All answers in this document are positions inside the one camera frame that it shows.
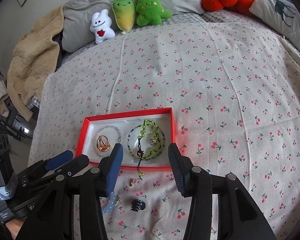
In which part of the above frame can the light blue bead bracelet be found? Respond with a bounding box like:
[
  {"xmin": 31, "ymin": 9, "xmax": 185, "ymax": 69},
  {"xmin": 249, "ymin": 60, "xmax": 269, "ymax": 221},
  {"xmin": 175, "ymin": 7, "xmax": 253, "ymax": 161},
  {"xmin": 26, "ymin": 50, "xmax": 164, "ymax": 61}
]
[{"xmin": 101, "ymin": 191, "xmax": 122, "ymax": 215}]

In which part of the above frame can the black hair claw clip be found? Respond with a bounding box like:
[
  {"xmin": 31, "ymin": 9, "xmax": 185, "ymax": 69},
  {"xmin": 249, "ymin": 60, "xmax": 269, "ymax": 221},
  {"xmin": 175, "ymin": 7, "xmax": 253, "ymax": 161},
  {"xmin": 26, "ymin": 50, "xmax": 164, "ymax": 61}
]
[{"xmin": 131, "ymin": 199, "xmax": 146, "ymax": 212}]

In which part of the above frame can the red jewelry box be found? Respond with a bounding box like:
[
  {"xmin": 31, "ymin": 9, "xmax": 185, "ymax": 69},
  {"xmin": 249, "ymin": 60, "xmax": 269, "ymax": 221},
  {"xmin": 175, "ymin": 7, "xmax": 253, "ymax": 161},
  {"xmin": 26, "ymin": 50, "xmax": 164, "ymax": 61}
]
[{"xmin": 76, "ymin": 107, "xmax": 175, "ymax": 171}]

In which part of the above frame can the person's left hand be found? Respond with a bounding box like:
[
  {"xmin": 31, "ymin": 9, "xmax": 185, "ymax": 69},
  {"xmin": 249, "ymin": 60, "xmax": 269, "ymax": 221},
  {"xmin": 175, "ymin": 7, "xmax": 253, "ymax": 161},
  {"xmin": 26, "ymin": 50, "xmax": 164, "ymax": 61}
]
[{"xmin": 5, "ymin": 218, "xmax": 24, "ymax": 240}]

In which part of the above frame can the small gold charm earring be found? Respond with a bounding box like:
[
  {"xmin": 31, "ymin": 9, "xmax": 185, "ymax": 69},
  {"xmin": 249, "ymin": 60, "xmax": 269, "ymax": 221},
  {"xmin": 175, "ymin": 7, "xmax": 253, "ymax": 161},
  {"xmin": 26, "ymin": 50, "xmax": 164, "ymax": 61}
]
[{"xmin": 129, "ymin": 179, "xmax": 136, "ymax": 186}]

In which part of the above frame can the cherry print bedsheet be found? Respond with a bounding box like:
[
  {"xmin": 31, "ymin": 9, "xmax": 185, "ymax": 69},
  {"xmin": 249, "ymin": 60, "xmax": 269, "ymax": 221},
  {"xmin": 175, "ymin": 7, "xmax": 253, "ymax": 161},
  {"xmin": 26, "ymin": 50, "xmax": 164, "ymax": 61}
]
[{"xmin": 29, "ymin": 14, "xmax": 300, "ymax": 239}]

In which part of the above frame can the beige quilted blanket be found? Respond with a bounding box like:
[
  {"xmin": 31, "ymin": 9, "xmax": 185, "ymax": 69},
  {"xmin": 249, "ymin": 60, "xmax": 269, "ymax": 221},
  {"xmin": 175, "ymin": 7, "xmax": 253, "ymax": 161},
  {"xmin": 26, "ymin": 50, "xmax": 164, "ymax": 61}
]
[{"xmin": 7, "ymin": 6, "xmax": 64, "ymax": 121}]

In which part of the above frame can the white bunny plush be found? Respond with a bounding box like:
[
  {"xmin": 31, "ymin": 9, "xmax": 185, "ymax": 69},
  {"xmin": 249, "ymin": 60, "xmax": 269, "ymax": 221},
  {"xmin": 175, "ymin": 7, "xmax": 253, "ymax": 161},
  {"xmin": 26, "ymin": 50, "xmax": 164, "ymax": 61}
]
[{"xmin": 90, "ymin": 9, "xmax": 115, "ymax": 44}]

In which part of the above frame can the grey pillow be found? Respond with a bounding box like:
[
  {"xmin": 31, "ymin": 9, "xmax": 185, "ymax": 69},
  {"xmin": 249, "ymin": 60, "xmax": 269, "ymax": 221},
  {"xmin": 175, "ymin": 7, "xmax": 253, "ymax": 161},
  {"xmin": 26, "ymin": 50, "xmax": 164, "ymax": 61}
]
[{"xmin": 62, "ymin": 0, "xmax": 204, "ymax": 53}]

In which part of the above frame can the green yellow carrot plush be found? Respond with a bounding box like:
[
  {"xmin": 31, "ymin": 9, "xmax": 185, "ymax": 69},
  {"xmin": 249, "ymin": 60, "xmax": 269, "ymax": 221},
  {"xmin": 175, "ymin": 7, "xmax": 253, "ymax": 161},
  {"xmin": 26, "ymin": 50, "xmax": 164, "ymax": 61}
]
[{"xmin": 111, "ymin": 0, "xmax": 135, "ymax": 34}]

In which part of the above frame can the green tree plush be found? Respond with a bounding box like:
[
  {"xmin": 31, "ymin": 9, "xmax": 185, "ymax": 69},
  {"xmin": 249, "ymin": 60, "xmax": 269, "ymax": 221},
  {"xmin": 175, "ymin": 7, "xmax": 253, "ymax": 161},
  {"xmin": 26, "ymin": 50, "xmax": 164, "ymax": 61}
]
[{"xmin": 135, "ymin": 0, "xmax": 172, "ymax": 26}]

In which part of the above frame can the deer print pillow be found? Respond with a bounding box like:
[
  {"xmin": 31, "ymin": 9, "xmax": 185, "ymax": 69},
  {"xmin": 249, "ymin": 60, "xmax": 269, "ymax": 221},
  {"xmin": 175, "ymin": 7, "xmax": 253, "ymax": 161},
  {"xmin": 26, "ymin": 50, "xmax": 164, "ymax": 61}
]
[{"xmin": 249, "ymin": 0, "xmax": 300, "ymax": 51}]

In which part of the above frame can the gold ring ornament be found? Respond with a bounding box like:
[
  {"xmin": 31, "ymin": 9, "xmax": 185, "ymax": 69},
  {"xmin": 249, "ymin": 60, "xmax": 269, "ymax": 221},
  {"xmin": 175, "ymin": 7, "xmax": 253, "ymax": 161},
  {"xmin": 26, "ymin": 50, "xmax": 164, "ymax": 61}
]
[{"xmin": 96, "ymin": 135, "xmax": 111, "ymax": 152}]

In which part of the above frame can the clear crystal bead bracelet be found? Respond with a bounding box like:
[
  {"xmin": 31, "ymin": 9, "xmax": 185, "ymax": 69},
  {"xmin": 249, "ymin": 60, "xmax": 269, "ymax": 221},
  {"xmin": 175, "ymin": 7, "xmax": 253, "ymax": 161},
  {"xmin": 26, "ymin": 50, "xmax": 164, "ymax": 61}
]
[{"xmin": 93, "ymin": 125, "xmax": 123, "ymax": 158}]

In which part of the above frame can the green seed bead necklace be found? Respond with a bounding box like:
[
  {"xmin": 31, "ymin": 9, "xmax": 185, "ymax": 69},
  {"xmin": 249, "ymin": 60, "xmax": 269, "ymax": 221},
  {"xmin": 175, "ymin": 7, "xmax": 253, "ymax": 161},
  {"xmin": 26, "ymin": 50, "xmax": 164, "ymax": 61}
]
[{"xmin": 127, "ymin": 125, "xmax": 166, "ymax": 161}]

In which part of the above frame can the lime green bead bracelet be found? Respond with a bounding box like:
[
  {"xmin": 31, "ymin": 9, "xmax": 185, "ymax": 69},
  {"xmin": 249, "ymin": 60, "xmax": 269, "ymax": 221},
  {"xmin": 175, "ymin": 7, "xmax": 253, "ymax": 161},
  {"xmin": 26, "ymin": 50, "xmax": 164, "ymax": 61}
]
[{"xmin": 136, "ymin": 119, "xmax": 163, "ymax": 176}]

